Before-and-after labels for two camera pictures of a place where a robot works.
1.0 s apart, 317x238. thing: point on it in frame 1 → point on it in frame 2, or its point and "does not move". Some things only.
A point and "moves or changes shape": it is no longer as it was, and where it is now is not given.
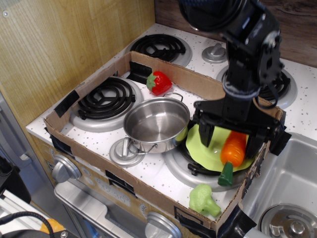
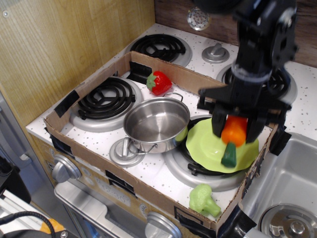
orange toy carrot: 232,152 moves or changes shape
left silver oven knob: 65,168 does not move
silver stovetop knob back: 216,54 does not move
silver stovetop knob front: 120,155 does not move
